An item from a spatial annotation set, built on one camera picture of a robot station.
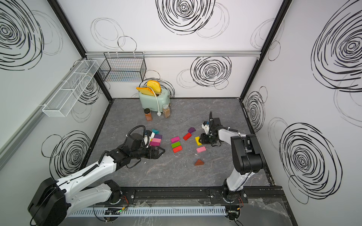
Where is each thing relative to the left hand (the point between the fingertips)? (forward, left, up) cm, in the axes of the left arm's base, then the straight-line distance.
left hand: (159, 150), depth 80 cm
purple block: (+20, -19, -9) cm, 29 cm away
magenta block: (+9, +6, -10) cm, 15 cm away
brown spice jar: (+29, +12, -1) cm, 31 cm away
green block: (+9, -9, -9) cm, 15 cm away
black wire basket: (+51, +30, +21) cm, 63 cm away
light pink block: (+6, -25, -9) cm, 28 cm away
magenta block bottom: (+13, -8, -10) cm, 18 cm away
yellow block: (+12, -23, -9) cm, 27 cm away
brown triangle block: (-3, -23, -8) cm, 25 cm away
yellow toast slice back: (+45, +8, +10) cm, 47 cm away
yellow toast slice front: (+41, +15, +9) cm, 44 cm away
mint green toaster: (+38, +13, +1) cm, 40 cm away
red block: (+6, -10, -10) cm, 15 cm away
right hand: (+12, -26, -9) cm, 30 cm away
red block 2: (+15, -16, -10) cm, 24 cm away
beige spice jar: (+32, 0, -2) cm, 32 cm away
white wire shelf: (+13, +50, +23) cm, 57 cm away
